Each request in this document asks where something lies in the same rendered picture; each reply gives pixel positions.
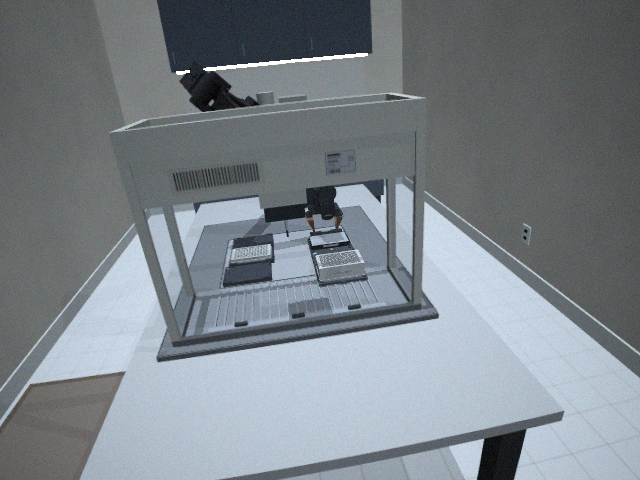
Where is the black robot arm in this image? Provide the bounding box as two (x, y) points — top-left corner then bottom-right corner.
(179, 61), (261, 112)

